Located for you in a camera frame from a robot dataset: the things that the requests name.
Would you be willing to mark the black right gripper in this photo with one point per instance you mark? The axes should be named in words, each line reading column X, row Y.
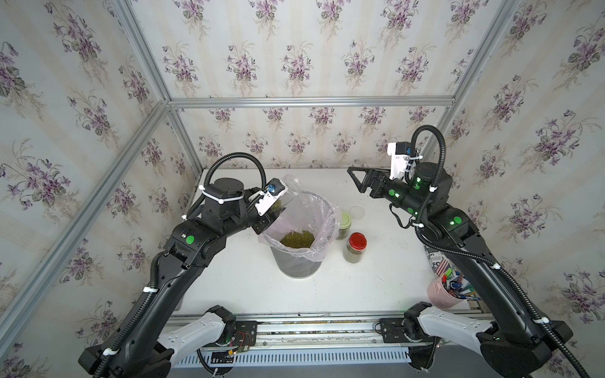
column 376, row 176

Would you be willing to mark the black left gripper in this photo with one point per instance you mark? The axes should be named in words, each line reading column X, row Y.
column 265, row 220

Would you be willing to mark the red lid bean jar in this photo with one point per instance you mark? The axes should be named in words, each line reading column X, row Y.
column 355, row 248

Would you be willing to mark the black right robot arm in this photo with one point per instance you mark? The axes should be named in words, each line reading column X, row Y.
column 521, row 338

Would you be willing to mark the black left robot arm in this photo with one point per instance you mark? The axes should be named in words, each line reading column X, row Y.
column 225, row 207

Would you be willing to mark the green mung beans pile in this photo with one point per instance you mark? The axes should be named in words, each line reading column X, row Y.
column 298, row 240

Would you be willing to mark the mesh bin with pink bag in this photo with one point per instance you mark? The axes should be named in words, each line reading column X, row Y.
column 308, row 212

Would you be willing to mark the green lid bean jar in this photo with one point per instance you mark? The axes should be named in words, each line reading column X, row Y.
column 345, row 225

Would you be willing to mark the pink pen cup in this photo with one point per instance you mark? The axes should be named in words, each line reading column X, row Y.
column 448, row 291

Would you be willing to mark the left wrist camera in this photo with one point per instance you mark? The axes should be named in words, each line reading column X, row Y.
column 272, row 193

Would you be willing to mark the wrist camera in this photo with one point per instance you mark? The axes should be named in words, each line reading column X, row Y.
column 272, row 193
column 402, row 158

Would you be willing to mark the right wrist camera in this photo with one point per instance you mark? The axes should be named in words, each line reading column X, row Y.
column 402, row 158

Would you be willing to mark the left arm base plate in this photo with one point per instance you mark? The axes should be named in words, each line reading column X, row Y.
column 238, row 336

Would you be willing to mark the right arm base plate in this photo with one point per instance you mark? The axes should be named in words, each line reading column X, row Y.
column 399, row 330

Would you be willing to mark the white slotted cable duct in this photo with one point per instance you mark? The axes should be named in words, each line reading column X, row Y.
column 300, row 357

